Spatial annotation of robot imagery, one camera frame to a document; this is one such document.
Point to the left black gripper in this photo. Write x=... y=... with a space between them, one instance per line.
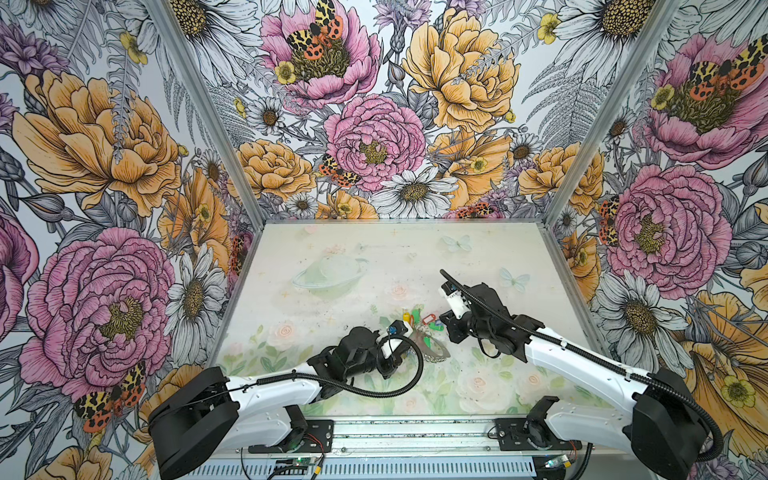
x=392 y=363

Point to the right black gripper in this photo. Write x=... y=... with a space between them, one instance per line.
x=452 y=323

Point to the large metal keyring with keys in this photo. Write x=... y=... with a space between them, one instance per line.
x=433 y=350

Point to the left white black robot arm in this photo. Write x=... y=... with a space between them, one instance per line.
x=213 y=412

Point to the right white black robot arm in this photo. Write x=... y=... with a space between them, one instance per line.
x=651 y=415

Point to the green circuit board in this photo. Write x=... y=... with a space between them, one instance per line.
x=294 y=467

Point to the white vented panel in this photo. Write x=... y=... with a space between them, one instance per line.
x=381 y=468

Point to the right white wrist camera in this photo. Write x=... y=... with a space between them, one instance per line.
x=455 y=299

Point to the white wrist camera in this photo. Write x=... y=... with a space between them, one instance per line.
x=455 y=299
x=391 y=341

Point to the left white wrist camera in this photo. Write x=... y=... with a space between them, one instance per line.
x=391 y=341

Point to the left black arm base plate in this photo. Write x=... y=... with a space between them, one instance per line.
x=316 y=437

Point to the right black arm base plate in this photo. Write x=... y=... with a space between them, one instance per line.
x=518 y=434

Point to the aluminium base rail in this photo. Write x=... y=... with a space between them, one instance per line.
x=441 y=435

